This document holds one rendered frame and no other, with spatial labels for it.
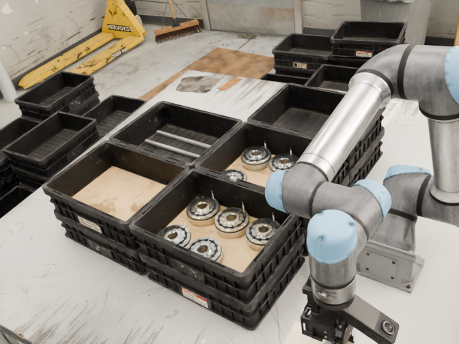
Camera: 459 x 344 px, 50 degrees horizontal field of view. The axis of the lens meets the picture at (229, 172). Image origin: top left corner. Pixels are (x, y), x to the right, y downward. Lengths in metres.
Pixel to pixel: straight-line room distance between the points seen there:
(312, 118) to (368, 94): 0.87
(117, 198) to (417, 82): 1.03
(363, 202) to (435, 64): 0.37
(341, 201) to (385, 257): 0.57
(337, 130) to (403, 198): 0.48
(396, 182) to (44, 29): 4.20
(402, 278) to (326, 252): 0.69
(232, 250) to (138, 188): 0.46
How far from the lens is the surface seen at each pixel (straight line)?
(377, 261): 1.43
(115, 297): 1.57
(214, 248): 1.38
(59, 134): 2.92
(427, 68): 1.09
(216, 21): 5.14
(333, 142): 0.97
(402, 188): 1.42
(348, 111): 1.03
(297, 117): 1.93
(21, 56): 5.01
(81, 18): 5.45
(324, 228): 0.77
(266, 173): 1.66
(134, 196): 1.68
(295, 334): 1.06
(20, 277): 1.78
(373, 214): 0.85
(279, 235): 1.29
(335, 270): 0.80
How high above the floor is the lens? 1.84
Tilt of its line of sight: 37 degrees down
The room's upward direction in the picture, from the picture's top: 10 degrees counter-clockwise
